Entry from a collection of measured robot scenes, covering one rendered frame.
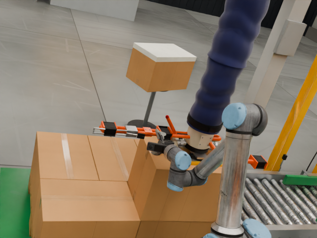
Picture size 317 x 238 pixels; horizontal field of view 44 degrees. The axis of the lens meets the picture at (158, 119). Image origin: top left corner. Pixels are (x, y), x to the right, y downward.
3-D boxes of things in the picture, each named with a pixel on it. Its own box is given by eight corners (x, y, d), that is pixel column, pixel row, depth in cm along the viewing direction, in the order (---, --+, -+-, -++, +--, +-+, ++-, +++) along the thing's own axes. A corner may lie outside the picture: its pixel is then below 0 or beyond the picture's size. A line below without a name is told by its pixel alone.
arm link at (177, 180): (189, 191, 214) (193, 170, 211) (172, 193, 207) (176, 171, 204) (179, 184, 221) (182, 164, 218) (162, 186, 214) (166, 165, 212)
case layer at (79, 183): (163, 177, 368) (175, 141, 351) (204, 261, 286) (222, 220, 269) (30, 172, 323) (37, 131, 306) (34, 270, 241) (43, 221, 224)
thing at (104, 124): (113, 129, 236) (115, 122, 234) (115, 135, 230) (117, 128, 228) (99, 128, 233) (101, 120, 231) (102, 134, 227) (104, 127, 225)
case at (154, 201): (202, 185, 301) (220, 141, 284) (223, 222, 267) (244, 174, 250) (127, 181, 280) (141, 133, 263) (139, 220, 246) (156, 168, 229)
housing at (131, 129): (133, 131, 241) (135, 125, 239) (136, 138, 235) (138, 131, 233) (122, 131, 238) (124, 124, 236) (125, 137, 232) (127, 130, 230)
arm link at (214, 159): (271, 99, 185) (194, 172, 229) (253, 98, 178) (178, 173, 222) (283, 119, 180) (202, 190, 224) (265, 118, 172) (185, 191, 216)
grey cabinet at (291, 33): (290, 55, 358) (304, 22, 346) (293, 57, 354) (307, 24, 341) (272, 51, 351) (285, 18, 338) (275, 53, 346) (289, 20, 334)
